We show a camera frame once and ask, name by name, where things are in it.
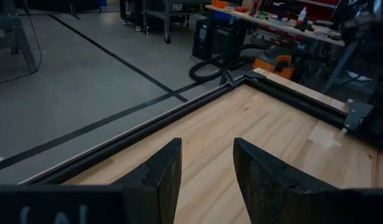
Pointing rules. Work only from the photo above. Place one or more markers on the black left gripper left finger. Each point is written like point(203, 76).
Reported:
point(157, 186)

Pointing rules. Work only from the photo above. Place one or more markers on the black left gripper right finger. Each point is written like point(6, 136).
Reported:
point(272, 193)

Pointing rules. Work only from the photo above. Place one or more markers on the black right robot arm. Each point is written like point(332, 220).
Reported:
point(378, 124)

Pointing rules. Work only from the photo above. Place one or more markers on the black table clamp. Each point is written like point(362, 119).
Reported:
point(228, 79)

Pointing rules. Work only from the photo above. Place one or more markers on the black equipment box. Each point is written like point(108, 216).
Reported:
point(222, 40)

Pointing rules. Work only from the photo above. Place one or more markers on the wooden top workbench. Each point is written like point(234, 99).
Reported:
point(287, 28)

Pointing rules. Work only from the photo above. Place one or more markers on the grey metal cart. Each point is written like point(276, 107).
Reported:
point(167, 18)

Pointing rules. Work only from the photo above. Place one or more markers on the white plastic bottle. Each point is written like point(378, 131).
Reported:
point(302, 15)

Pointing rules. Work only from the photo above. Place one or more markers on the blue storage bin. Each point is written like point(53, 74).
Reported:
point(224, 16)

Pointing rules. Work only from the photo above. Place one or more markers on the orange tray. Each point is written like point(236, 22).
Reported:
point(220, 4)

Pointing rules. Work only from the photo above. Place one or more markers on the grey metal table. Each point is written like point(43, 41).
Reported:
point(20, 40)

